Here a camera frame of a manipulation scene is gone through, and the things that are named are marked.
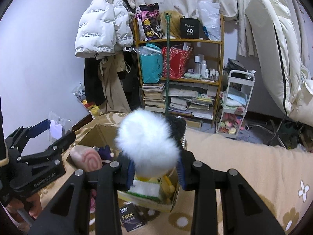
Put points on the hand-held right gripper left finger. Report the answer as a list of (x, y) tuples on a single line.
[(128, 176)]

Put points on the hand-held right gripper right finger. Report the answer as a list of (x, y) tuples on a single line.
[(182, 178)]

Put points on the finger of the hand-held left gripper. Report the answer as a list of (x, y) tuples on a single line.
[(40, 126), (61, 145)]

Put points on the yellow plush toy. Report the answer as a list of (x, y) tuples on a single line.
[(167, 183)]

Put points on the lilac plush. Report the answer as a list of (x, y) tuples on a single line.
[(56, 129)]

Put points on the green white packet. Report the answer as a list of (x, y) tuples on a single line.
[(144, 188)]

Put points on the pink plush doll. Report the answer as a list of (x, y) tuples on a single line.
[(85, 156)]

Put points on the purple plush doll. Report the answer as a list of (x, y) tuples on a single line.
[(105, 151)]

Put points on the cardboard box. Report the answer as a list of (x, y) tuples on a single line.
[(93, 133)]

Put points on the white and black fluffy plush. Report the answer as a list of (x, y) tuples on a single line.
[(146, 139)]

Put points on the person's left hand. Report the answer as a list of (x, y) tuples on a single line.
[(33, 203)]

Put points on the black tissue packet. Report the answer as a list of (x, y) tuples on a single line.
[(130, 216)]

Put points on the clear bag of toys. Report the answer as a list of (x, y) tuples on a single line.
[(93, 110)]

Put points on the black hanging trousers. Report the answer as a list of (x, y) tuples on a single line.
[(94, 83)]

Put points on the pile of small plush toys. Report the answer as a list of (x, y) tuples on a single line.
[(229, 124)]

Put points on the beige hanging trousers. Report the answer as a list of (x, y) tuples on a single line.
[(112, 88)]

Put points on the pile of magazines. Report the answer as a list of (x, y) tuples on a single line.
[(193, 102)]

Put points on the stack of books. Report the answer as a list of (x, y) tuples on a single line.
[(154, 98)]

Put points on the black hanging garment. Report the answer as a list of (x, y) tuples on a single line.
[(132, 83)]

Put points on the blue cloth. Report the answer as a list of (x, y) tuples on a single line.
[(236, 99)]

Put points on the white trolley cart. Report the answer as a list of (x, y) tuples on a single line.
[(250, 95)]

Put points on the teal bag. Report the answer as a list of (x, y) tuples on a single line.
[(150, 66)]

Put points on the row of cosmetic bottles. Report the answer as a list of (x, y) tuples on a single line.
[(203, 67)]

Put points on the green pole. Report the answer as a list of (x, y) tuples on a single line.
[(168, 66)]

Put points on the white puffer jacket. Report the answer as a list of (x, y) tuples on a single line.
[(100, 29)]

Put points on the red patterned bag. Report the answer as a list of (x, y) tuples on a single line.
[(178, 63)]

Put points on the wooden shelf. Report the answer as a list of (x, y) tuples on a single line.
[(195, 41)]

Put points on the white quilt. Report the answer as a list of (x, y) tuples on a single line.
[(303, 102)]

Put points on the pink black printed bag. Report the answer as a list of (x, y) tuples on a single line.
[(149, 27)]

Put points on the black box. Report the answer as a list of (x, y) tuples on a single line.
[(190, 29)]

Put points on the blond wig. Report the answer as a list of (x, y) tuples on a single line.
[(174, 27)]

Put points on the white plastic bag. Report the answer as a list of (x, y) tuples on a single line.
[(210, 17)]

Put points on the white folded mattress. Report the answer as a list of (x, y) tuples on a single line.
[(269, 29)]

